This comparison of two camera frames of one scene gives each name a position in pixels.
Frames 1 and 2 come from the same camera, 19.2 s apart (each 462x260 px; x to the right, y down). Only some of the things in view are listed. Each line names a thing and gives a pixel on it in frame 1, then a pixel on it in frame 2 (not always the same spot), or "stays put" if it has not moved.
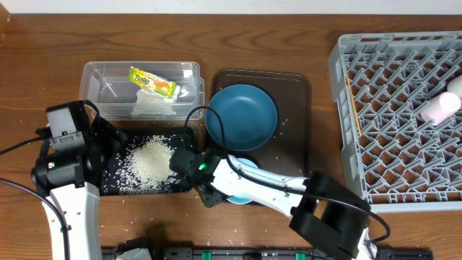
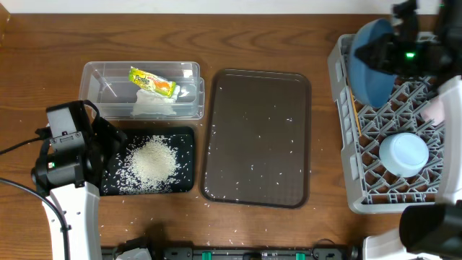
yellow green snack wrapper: (152, 82) stays put
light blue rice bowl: (240, 200) → (403, 154)
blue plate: (249, 115) → (374, 85)
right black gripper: (213, 201) → (385, 46)
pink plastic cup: (440, 107) stays put
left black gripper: (112, 136) stays put
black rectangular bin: (141, 164) stays put
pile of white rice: (145, 167) stays put
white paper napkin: (149, 102) stays put
